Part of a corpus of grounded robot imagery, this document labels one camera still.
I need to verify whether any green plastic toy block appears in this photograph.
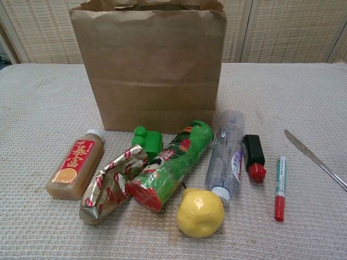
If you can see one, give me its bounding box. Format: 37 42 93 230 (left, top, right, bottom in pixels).
131 125 164 160

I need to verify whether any black sauce bottle red cap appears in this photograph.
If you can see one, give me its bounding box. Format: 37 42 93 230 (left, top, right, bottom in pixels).
242 134 267 184

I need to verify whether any silver table knife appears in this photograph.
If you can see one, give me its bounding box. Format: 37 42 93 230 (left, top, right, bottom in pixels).
284 129 347 192

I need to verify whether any gold foil snack packet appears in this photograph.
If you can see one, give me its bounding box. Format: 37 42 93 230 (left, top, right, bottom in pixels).
79 144 149 225

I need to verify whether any green chips can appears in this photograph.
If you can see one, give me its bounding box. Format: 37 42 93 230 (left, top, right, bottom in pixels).
126 120 215 214

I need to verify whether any clear plastic water bottle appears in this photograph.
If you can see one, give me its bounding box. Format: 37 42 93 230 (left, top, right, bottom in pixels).
205 110 246 205

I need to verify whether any brown paper bag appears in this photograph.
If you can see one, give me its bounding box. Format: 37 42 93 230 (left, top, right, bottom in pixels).
69 0 227 135

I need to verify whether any white marker with red cap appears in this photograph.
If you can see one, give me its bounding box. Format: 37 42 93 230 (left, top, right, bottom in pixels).
274 155 287 223

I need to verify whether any bamboo folding screen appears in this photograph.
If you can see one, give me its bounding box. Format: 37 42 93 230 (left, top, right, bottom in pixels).
0 0 347 65

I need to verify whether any yellow toy pear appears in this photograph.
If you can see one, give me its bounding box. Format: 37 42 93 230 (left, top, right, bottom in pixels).
176 187 225 239

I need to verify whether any white woven tablecloth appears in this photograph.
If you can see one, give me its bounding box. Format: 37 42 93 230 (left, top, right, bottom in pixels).
0 62 347 260

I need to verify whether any tea bottle with red label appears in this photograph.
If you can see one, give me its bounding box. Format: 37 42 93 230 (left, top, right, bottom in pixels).
44 128 105 201

